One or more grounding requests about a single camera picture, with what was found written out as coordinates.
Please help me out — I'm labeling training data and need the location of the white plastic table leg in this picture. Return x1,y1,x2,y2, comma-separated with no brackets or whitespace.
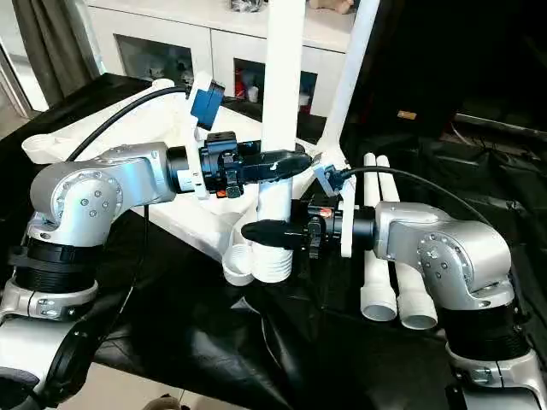
360,153,399,323
318,0,382,160
375,154,439,331
250,0,308,284

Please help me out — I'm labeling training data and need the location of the white plastic table top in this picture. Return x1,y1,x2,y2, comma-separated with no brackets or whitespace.
21,78,358,286

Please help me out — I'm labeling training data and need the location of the white glass-door cabinet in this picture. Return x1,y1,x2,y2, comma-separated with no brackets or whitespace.
85,0,361,120

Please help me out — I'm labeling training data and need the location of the black plastic mat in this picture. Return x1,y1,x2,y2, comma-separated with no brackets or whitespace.
0,72,547,410

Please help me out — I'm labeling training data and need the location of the grey curtain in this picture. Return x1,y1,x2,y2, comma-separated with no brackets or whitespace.
11,0,103,108

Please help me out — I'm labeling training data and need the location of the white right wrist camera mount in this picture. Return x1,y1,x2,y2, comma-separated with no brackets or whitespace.
313,164,359,260

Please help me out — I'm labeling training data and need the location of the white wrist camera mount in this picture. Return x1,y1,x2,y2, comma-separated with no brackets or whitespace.
313,164,359,260
182,71,226,202

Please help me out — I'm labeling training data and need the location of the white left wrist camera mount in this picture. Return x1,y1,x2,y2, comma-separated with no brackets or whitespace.
182,71,226,202

